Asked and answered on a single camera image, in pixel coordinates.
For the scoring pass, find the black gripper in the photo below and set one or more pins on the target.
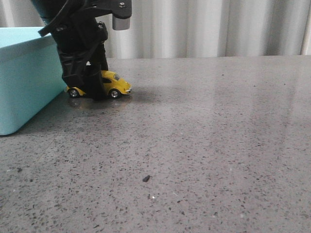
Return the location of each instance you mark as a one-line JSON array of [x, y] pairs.
[[74, 27]]

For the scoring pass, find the yellow toy beetle car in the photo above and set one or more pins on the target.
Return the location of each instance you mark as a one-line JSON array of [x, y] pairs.
[[114, 86]]

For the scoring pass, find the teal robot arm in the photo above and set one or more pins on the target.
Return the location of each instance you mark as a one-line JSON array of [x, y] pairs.
[[40, 9]]

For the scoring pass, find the light blue storage box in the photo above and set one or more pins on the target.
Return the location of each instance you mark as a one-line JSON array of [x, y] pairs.
[[30, 75]]

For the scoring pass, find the white pleated curtain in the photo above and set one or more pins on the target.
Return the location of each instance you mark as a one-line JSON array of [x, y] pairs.
[[212, 28]]

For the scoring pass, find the small black debris chip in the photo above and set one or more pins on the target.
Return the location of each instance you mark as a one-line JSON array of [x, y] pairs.
[[146, 179]]

